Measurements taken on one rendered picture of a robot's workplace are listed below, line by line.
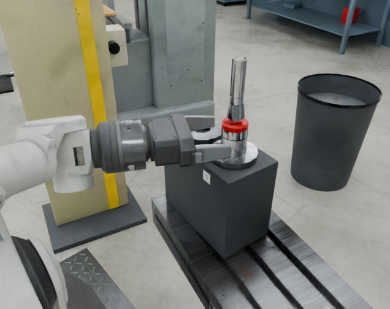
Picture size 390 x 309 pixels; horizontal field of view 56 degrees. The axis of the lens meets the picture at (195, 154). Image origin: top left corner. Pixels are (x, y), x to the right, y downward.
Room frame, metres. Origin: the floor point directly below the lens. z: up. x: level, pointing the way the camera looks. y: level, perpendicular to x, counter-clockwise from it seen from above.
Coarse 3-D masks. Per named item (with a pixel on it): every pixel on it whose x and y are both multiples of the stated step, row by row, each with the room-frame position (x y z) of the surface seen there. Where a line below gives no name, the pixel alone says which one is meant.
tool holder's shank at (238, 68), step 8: (240, 56) 0.58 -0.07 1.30; (232, 64) 0.57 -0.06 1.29; (240, 64) 0.56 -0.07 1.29; (232, 72) 0.57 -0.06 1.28; (240, 72) 0.56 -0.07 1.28; (232, 80) 0.56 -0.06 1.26; (240, 80) 0.56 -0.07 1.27; (232, 88) 0.56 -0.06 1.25; (240, 88) 0.56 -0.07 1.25; (232, 96) 0.56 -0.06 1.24; (240, 96) 0.56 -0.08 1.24; (232, 104) 0.56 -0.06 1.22; (240, 104) 0.56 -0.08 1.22; (232, 112) 0.56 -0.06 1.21; (240, 112) 0.56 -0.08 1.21; (232, 120) 0.56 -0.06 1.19; (240, 120) 0.56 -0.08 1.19
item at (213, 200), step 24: (168, 168) 0.65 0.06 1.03; (192, 168) 0.57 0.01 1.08; (216, 168) 0.53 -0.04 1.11; (240, 168) 0.52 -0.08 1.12; (264, 168) 0.53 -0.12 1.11; (168, 192) 0.65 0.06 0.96; (192, 192) 0.57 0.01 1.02; (216, 192) 0.51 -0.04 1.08; (240, 192) 0.50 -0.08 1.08; (264, 192) 0.54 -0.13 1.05; (192, 216) 0.57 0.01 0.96; (216, 216) 0.51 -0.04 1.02; (240, 216) 0.50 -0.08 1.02; (264, 216) 0.54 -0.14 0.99; (216, 240) 0.50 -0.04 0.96; (240, 240) 0.51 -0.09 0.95
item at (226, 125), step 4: (224, 120) 0.57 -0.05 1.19; (228, 120) 0.57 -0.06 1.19; (244, 120) 0.57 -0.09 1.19; (224, 124) 0.56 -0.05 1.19; (228, 124) 0.56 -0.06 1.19; (232, 124) 0.56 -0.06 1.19; (236, 124) 0.56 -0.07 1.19; (240, 124) 0.56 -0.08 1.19; (244, 124) 0.56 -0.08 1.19; (224, 128) 0.55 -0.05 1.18; (228, 128) 0.55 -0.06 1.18; (232, 128) 0.55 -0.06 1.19; (236, 128) 0.55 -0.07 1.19; (240, 128) 0.55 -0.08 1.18; (244, 128) 0.55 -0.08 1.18; (236, 132) 0.54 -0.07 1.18
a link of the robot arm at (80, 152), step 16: (96, 128) 0.52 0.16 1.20; (112, 128) 0.51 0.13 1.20; (64, 144) 0.48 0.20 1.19; (80, 144) 0.49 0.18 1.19; (96, 144) 0.49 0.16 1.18; (112, 144) 0.49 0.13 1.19; (64, 160) 0.47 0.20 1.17; (80, 160) 0.48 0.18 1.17; (96, 160) 0.49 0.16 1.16; (112, 160) 0.48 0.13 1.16; (64, 176) 0.46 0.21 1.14; (80, 176) 0.47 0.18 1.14; (64, 192) 0.45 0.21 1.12
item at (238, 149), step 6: (222, 132) 0.56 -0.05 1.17; (228, 132) 0.55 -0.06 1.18; (240, 132) 0.55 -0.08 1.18; (246, 132) 0.55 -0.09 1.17; (222, 138) 0.56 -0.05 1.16; (228, 138) 0.55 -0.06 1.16; (234, 138) 0.54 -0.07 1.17; (240, 138) 0.55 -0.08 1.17; (246, 138) 0.56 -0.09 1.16; (234, 144) 0.54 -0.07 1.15; (240, 144) 0.55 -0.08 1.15; (246, 144) 0.56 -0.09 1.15; (234, 150) 0.54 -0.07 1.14; (240, 150) 0.55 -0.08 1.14; (246, 150) 0.56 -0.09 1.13; (234, 156) 0.54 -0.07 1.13
